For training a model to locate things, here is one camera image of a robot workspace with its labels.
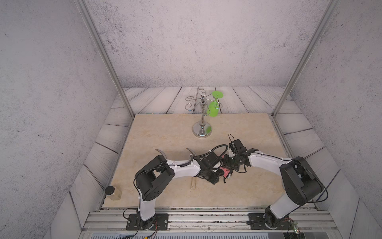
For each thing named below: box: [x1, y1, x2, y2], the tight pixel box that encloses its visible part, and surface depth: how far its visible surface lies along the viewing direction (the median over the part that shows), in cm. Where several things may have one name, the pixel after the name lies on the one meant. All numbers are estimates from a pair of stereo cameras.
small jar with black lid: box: [104, 185, 122, 201], surface depth 77 cm
